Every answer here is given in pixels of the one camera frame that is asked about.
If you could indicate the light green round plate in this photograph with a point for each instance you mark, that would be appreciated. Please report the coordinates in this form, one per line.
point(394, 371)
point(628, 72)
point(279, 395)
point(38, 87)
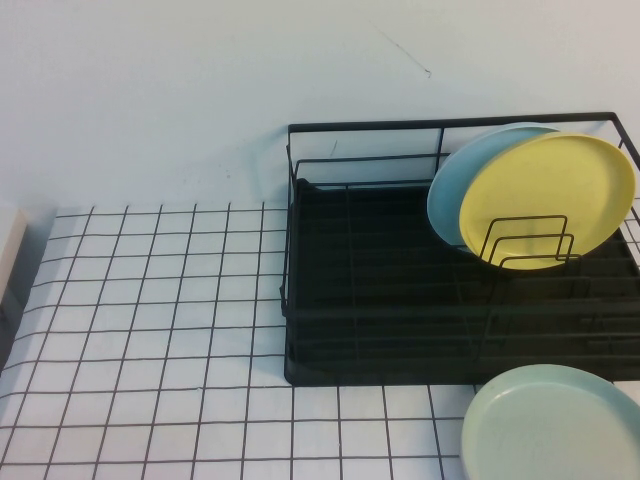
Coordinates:
point(550, 430)

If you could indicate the light blue round plate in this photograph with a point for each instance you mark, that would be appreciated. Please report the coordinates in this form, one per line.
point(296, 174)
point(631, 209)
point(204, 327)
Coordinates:
point(455, 190)

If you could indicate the yellow round plate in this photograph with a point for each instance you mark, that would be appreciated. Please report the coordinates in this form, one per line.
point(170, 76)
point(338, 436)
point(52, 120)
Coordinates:
point(550, 180)

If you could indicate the black drip tray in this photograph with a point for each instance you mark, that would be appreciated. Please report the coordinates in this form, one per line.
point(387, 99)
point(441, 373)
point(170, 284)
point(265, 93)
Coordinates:
point(380, 240)

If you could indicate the white black-grid tablecloth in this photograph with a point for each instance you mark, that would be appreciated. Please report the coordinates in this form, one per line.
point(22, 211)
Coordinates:
point(150, 300)

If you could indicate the beige block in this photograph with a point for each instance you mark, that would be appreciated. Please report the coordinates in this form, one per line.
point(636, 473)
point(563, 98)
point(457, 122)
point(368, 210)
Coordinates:
point(10, 245)

